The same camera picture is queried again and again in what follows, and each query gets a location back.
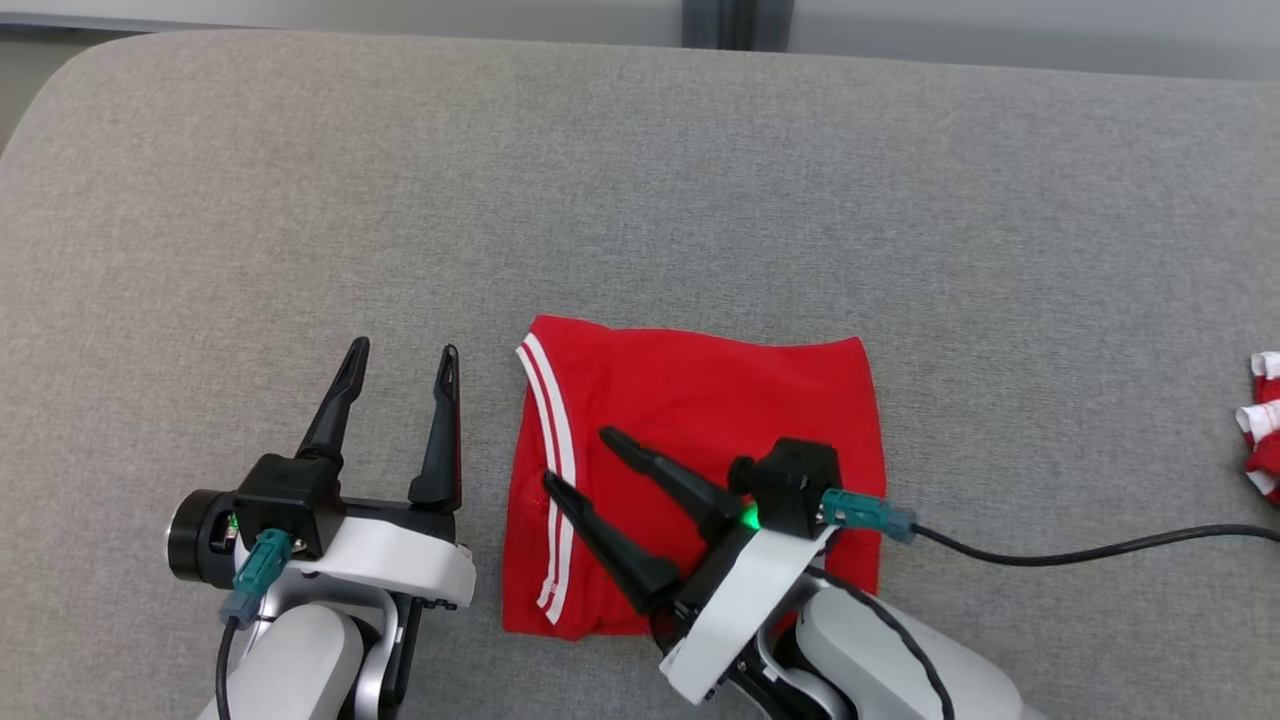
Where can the red white basketball jersey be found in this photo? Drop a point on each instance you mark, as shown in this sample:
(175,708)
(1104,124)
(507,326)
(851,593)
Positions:
(700,400)

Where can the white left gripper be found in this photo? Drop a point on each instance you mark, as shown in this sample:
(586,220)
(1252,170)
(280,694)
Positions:
(400,560)

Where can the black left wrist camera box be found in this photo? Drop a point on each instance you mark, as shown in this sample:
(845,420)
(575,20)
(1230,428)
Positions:
(290,500)

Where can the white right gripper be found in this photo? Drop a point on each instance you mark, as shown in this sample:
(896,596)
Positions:
(740,600)

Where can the red shorts with white stripes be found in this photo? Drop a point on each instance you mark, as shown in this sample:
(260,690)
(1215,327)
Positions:
(1265,440)

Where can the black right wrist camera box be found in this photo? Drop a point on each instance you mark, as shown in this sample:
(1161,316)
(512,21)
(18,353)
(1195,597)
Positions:
(790,480)

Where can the grey metal post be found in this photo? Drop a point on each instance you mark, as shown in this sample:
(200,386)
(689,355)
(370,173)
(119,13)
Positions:
(735,22)

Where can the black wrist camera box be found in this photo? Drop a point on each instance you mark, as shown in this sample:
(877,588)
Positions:
(790,480)
(290,500)

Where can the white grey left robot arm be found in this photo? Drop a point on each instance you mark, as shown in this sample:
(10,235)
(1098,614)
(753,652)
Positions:
(300,665)

